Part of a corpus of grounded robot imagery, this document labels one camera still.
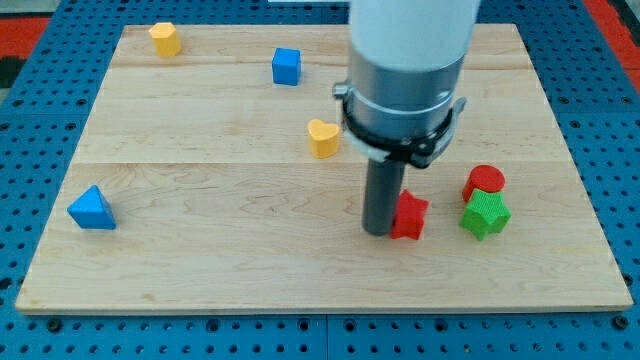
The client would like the yellow heart block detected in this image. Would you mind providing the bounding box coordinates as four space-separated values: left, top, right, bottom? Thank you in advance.
307 119 341 159

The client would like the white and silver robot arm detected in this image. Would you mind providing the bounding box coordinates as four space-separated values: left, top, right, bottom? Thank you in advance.
333 0 480 169

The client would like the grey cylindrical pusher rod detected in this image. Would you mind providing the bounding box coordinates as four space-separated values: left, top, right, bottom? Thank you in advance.
362 160 405 236

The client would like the red star block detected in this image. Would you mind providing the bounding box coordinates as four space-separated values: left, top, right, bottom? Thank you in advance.
390 189 430 240

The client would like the wooden board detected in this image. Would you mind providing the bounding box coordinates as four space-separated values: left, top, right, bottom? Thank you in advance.
15 24 633 315

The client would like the blue cube block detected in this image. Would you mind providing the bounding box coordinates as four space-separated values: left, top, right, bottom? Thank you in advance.
271 48 301 86

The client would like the red cylinder block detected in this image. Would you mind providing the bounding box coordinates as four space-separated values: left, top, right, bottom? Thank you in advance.
461 164 506 202

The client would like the green star block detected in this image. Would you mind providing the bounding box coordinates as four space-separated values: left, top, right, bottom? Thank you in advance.
459 189 512 241

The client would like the yellow pentagon block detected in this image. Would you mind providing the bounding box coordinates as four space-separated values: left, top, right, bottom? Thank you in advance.
148 22 182 58

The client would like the blue triangle block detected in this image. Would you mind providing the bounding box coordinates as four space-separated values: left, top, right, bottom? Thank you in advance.
67 185 116 230

